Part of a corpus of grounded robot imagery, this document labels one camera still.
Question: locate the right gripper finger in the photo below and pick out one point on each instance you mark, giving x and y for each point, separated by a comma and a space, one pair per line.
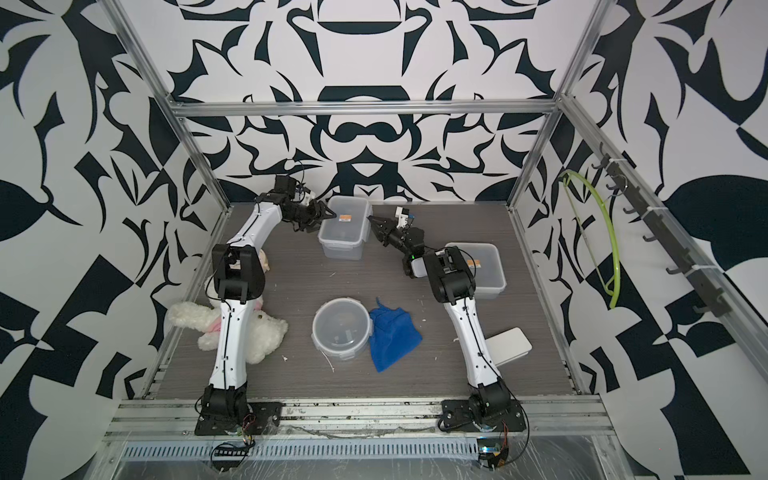
381, 233
381, 223

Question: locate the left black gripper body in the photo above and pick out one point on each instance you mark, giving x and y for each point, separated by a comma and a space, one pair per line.
302, 213

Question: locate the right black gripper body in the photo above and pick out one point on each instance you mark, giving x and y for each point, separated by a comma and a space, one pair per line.
399, 239

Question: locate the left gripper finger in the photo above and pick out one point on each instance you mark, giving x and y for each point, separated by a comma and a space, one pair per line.
311, 225
318, 209

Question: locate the tall rectangular clear lunch box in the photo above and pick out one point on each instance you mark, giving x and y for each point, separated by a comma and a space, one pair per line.
344, 236

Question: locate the blue microfiber cloth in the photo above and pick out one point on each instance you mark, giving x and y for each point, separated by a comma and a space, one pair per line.
393, 337

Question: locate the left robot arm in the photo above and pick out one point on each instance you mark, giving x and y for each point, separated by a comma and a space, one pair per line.
239, 280

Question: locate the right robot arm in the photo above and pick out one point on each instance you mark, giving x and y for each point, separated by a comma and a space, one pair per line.
453, 285

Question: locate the square clear lunch box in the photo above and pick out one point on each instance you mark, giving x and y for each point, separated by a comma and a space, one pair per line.
485, 263

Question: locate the round clear lunch box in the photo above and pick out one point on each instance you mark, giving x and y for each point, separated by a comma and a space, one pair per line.
341, 328

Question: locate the white plush toy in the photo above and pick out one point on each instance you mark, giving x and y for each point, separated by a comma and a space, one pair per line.
264, 333

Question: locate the white flat box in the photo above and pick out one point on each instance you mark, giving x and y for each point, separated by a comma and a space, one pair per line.
508, 346

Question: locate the green bow saw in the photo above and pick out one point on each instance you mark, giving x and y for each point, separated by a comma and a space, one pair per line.
596, 232

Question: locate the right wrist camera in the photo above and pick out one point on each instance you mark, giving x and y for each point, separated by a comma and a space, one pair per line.
404, 218

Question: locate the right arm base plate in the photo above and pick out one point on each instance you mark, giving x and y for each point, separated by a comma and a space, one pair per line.
473, 415

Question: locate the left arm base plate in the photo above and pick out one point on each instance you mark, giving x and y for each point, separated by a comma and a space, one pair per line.
258, 418

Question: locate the black wall hook rack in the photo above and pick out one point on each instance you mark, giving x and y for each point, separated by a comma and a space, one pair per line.
688, 259

